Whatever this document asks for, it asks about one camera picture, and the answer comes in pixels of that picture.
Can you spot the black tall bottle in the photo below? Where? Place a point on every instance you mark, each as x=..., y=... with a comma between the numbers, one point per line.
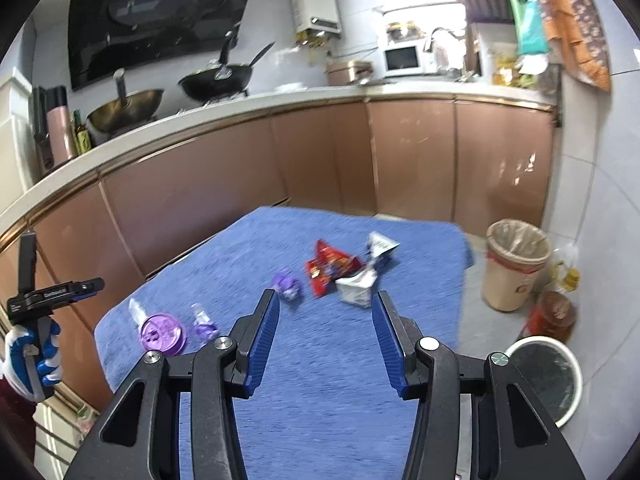
x=42, y=125

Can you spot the white appliance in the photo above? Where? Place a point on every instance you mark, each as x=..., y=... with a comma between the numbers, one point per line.
x=15, y=135

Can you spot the orange brown floral apron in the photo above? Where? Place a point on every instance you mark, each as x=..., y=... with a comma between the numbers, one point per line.
x=575, y=20

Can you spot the white plastic bag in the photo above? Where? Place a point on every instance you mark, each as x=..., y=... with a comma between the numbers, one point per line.
x=535, y=64

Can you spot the glass pot with gold rim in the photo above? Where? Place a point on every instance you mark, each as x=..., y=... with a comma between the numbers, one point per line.
x=404, y=31

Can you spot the cooking oil bottle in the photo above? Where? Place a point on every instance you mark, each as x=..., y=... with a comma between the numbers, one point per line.
x=552, y=315

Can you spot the black kitchen faucet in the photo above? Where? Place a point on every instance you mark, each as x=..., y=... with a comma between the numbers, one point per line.
x=440, y=31

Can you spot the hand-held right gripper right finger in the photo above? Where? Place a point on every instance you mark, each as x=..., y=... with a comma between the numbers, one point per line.
x=392, y=345

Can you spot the yellow gas pipes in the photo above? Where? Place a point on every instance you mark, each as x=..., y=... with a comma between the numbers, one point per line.
x=312, y=42

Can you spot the pink thermos bottle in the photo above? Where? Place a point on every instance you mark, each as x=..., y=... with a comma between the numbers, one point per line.
x=61, y=127

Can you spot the clear plastic bottle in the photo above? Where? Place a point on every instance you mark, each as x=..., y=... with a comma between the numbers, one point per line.
x=562, y=255

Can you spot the black range hood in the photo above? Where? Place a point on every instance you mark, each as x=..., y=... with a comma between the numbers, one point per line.
x=150, y=15

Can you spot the green plastic bag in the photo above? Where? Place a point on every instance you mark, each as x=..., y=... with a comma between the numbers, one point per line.
x=530, y=25

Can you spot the white bin with black liner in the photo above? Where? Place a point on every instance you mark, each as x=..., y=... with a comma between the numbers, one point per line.
x=545, y=380

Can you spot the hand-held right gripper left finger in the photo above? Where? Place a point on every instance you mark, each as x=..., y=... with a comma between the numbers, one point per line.
x=260, y=345

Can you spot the white microwave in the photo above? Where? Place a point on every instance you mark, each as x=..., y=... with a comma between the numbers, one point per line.
x=402, y=59

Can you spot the black wok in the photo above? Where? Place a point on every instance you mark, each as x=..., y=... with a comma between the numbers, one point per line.
x=215, y=87

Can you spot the person's left forearm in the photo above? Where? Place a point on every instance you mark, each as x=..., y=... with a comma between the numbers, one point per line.
x=12, y=410

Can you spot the purple plastic lid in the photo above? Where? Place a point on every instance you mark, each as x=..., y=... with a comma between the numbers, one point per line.
x=162, y=335

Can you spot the brass wok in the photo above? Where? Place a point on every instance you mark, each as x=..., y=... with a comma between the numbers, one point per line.
x=125, y=110

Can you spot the small clear wrapper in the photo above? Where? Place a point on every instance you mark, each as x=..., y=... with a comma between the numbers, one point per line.
x=136, y=309

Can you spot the bright red snack wrapper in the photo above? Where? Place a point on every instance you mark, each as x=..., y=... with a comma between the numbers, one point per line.
x=330, y=265

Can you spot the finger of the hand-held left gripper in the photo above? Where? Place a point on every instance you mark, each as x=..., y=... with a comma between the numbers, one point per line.
x=28, y=260
x=87, y=289

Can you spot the beige bin with clear liner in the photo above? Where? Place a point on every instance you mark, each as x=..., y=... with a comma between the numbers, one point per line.
x=512, y=280

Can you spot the blue towel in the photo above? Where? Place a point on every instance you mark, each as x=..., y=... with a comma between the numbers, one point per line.
x=325, y=410

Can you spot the white water heater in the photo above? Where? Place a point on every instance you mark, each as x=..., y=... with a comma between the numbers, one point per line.
x=315, y=7

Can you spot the clear purple wrapper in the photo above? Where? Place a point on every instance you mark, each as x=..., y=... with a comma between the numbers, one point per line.
x=205, y=325

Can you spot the white blue milk carton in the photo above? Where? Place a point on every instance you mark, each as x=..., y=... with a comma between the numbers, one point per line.
x=357, y=287

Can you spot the person's left hand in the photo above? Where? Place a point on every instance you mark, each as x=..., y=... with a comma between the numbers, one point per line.
x=17, y=360

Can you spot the brown kitchen base cabinet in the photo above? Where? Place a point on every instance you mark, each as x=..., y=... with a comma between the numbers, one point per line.
x=410, y=160

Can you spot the black ladle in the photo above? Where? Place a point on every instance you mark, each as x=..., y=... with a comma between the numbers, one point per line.
x=227, y=47

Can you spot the dark sauce bottle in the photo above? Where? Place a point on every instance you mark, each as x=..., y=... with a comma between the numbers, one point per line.
x=82, y=137

